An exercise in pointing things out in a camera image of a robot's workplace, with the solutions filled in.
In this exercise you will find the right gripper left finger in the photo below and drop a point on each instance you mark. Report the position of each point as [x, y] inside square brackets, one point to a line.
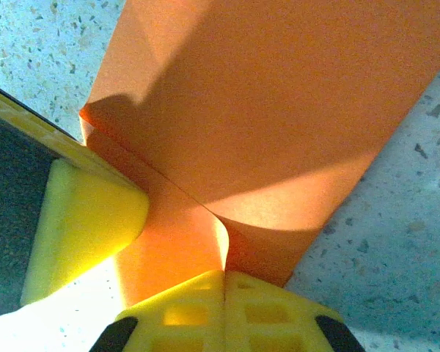
[176, 319]

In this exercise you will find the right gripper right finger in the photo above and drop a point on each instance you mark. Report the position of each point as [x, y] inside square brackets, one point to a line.
[271, 319]

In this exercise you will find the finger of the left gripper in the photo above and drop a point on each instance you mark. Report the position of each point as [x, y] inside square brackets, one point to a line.
[88, 220]

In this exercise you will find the orange paper sheet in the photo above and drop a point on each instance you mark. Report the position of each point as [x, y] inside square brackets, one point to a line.
[260, 110]

